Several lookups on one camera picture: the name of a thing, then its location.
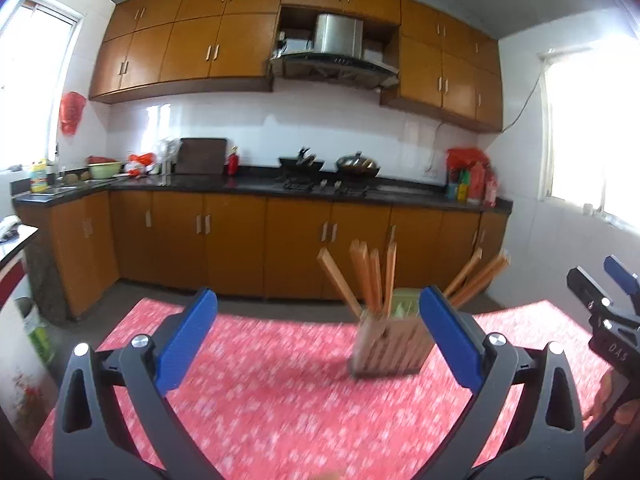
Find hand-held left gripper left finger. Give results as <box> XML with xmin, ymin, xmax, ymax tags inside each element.
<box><xmin>52</xmin><ymin>287</ymin><xmax>221</xmax><ymax>480</ymax></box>

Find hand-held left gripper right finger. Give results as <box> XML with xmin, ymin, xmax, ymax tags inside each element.
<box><xmin>419</xmin><ymin>285</ymin><xmax>587</xmax><ymax>480</ymax></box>

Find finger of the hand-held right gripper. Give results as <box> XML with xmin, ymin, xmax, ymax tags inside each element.
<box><xmin>566</xmin><ymin>266</ymin><xmax>613</xmax><ymax>321</ymax></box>
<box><xmin>603</xmin><ymin>254</ymin><xmax>640</xmax><ymax>311</ymax></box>

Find white perforated utensil holder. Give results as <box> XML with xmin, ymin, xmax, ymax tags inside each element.
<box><xmin>350</xmin><ymin>287</ymin><xmax>436</xmax><ymax>378</ymax></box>

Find bamboo chopstick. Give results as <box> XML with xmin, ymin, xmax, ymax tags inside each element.
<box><xmin>444</xmin><ymin>247</ymin><xmax>483</xmax><ymax>298</ymax></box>
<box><xmin>317</xmin><ymin>247</ymin><xmax>362</xmax><ymax>318</ymax></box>
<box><xmin>350</xmin><ymin>240</ymin><xmax>373</xmax><ymax>311</ymax></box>
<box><xmin>384</xmin><ymin>240</ymin><xmax>398</xmax><ymax>311</ymax></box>
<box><xmin>450</xmin><ymin>250</ymin><xmax>512</xmax><ymax>306</ymax></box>

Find person's right hand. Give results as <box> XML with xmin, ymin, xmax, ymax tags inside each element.
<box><xmin>582</xmin><ymin>367</ymin><xmax>640</xmax><ymax>428</ymax></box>

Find wooden base cabinets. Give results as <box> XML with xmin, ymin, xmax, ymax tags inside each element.
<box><xmin>22</xmin><ymin>190</ymin><xmax>511</xmax><ymax>318</ymax></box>

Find red floral tablecloth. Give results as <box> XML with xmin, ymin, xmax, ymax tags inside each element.
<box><xmin>30</xmin><ymin>297</ymin><xmax>613</xmax><ymax>480</ymax></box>

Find bright window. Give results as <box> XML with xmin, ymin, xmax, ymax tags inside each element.
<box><xmin>537</xmin><ymin>45</ymin><xmax>640</xmax><ymax>231</ymax></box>

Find red bags with packets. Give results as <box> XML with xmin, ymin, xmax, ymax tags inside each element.
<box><xmin>445</xmin><ymin>147</ymin><xmax>498</xmax><ymax>208</ymax></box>

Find black kitchen countertop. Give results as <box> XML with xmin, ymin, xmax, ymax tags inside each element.
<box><xmin>12</xmin><ymin>165</ymin><xmax>514</xmax><ymax>211</ymax></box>

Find red and white plastic bag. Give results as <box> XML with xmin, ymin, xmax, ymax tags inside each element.
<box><xmin>125</xmin><ymin>152</ymin><xmax>161</xmax><ymax>177</ymax></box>

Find dark cutting board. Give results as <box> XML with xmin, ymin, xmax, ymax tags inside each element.
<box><xmin>175</xmin><ymin>137</ymin><xmax>228</xmax><ymax>176</ymax></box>

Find green basin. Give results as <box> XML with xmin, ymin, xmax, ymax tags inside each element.
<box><xmin>87</xmin><ymin>160</ymin><xmax>125</xmax><ymax>180</ymax></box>

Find white plastic bags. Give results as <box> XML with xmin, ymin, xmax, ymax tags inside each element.
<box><xmin>155</xmin><ymin>137</ymin><xmax>183</xmax><ymax>173</ymax></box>

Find black wok with lid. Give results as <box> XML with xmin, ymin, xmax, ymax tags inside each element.
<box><xmin>335</xmin><ymin>151</ymin><xmax>382</xmax><ymax>179</ymax></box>

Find gas stove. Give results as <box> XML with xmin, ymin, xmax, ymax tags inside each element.
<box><xmin>272</xmin><ymin>175</ymin><xmax>381</xmax><ymax>196</ymax></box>

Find yellow detergent bottle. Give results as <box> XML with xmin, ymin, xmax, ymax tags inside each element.
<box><xmin>30</xmin><ymin>159</ymin><xmax>50</xmax><ymax>193</ymax></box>

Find hanging red plastic bag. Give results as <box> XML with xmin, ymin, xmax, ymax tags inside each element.
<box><xmin>59</xmin><ymin>91</ymin><xmax>87</xmax><ymax>136</ymax></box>

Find window beside sink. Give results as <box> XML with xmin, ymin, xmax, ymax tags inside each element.
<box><xmin>0</xmin><ymin>0</ymin><xmax>83</xmax><ymax>171</ymax></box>

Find steel range hood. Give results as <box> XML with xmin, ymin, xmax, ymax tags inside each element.
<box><xmin>270</xmin><ymin>12</ymin><xmax>401</xmax><ymax>91</ymax></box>

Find wall cable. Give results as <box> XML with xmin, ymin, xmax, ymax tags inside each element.
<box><xmin>425</xmin><ymin>72</ymin><xmax>546</xmax><ymax>171</ymax></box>

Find black wok with handle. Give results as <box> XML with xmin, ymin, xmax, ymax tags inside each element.
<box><xmin>278</xmin><ymin>147</ymin><xmax>325</xmax><ymax>176</ymax></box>

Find wooden wall cabinets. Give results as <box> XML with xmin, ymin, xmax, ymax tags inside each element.
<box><xmin>89</xmin><ymin>0</ymin><xmax>503</xmax><ymax>133</ymax></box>

